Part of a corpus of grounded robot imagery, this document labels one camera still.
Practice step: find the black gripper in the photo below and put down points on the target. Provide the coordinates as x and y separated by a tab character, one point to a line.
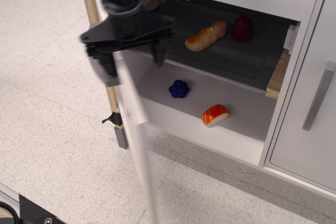
125	29

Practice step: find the white oven door with window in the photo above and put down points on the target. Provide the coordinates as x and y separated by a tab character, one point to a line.
134	117

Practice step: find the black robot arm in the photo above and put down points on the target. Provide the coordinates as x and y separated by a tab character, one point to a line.
127	26

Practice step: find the grey oven tray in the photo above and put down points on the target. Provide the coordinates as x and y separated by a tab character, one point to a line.
249	63

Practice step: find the blue toy grapes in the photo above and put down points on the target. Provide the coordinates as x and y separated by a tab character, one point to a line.
179	89

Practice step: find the toy bread loaf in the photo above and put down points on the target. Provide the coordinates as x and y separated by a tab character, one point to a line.
206	37

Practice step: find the grey cabinet leg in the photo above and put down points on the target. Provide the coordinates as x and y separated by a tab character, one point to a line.
121	138

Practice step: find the toy salmon sushi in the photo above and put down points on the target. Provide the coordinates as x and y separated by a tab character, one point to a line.
215	114

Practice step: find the dark red toy cup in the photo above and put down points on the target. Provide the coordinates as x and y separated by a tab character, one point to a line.
242	29

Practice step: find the white toy kitchen cabinet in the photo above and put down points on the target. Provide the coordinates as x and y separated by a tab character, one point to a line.
247	133

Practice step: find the white right cabinet door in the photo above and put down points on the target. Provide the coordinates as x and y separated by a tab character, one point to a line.
309	156

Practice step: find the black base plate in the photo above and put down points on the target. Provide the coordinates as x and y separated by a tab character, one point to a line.
30	212

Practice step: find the silver right door handle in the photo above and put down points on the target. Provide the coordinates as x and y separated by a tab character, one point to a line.
320	94

